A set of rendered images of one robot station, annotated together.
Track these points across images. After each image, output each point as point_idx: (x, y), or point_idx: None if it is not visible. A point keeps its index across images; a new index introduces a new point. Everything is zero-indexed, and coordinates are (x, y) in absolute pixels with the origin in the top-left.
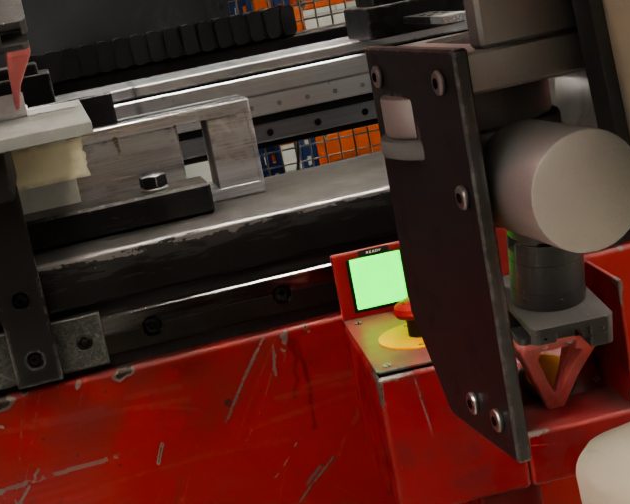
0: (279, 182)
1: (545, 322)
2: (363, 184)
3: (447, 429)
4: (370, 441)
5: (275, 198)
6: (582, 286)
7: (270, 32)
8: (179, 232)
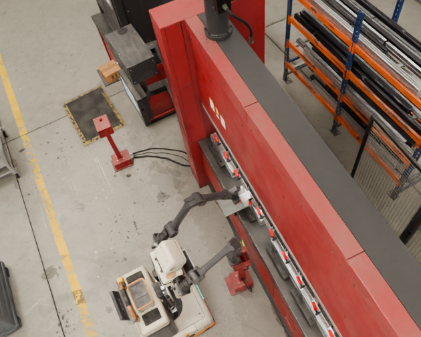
0: (264, 226)
1: (228, 260)
2: (256, 237)
3: None
4: None
5: (254, 228)
6: (232, 263)
7: None
8: (243, 221)
